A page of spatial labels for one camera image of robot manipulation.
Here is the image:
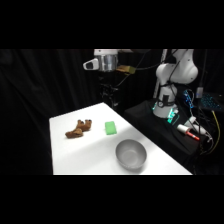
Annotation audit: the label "yellowish wrist camera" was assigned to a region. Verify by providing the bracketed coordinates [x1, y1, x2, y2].
[115, 64, 137, 75]

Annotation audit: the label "blue wire bundle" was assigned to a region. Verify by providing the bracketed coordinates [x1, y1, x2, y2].
[182, 89, 196, 110]

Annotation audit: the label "green lit control box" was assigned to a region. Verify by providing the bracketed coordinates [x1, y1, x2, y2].
[166, 108, 181, 125]

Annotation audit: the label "green foam block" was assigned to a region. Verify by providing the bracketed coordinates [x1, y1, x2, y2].
[104, 120, 118, 136]

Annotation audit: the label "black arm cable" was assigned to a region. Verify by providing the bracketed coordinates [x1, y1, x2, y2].
[132, 49, 181, 84]

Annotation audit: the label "black robot stand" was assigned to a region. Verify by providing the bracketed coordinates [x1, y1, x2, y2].
[123, 99, 202, 162]

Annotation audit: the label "grey bowl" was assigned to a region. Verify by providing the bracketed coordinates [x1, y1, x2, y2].
[115, 139, 148, 170]

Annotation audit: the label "black curtain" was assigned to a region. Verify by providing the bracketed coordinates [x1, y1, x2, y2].
[0, 49, 224, 175]

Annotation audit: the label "keyboard with blue lights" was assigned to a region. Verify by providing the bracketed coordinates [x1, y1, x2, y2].
[199, 93, 223, 112]

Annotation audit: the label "brown plush deer toy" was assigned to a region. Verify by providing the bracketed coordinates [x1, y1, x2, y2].
[64, 119, 94, 139]

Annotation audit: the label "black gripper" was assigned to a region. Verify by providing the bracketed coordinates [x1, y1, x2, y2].
[99, 71, 122, 108]

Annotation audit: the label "white cylinder with red tip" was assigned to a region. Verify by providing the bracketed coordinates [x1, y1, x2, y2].
[176, 123, 201, 142]

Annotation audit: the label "yellow cable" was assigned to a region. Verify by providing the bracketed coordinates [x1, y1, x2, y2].
[199, 109, 222, 156]

